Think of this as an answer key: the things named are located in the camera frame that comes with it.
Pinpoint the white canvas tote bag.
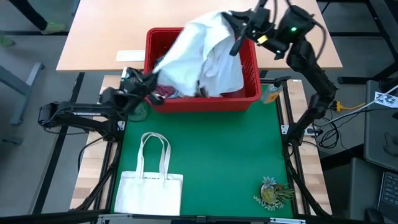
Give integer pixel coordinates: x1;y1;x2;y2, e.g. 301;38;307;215
114;132;184;217

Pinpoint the grey cabinet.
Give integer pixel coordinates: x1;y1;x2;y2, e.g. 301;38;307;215
363;80;398;172

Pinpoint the person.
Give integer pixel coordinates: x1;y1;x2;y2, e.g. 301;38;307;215
0;0;68;48

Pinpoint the yellow power plug cable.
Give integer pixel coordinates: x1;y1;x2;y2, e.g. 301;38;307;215
333;101;368;113

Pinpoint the maroon garment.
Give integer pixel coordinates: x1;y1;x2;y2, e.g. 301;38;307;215
154;83;177;98

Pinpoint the white paper fiducial tag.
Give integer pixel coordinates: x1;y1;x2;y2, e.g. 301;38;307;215
374;91;398;109

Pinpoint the silver camera mount bar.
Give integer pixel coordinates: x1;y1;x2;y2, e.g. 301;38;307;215
96;213;307;224

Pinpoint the dark keyboard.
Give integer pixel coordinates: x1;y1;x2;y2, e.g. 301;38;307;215
377;170;398;215

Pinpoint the white cable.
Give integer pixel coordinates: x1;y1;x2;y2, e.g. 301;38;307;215
329;84;398;124

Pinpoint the grey metal table leg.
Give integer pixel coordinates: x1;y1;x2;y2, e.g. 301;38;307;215
0;62;45;126

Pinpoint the black cable bundle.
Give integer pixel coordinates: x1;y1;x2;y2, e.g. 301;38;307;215
317;116;343;150

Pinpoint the black computer mouse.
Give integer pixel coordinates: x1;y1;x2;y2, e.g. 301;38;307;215
365;207;386;224

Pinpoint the white power strip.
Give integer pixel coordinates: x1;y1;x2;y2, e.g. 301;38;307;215
305;126;324;136

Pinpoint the red plastic laundry bin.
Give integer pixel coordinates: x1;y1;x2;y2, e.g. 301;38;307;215
143;27;262;113

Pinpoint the white linen shirt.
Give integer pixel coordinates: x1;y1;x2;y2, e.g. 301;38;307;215
152;11;245;97

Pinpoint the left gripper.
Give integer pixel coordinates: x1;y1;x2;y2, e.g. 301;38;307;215
119;67;165;114

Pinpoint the light wooden desk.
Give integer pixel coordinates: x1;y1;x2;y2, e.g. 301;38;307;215
55;0;343;73

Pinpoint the black aluminium table frame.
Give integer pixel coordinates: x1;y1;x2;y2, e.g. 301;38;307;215
70;73;332;224

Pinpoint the green table mat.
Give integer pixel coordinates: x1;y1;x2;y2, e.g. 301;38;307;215
110;83;295;218

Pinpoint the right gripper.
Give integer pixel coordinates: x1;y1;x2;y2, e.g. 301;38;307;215
221;6;273;57

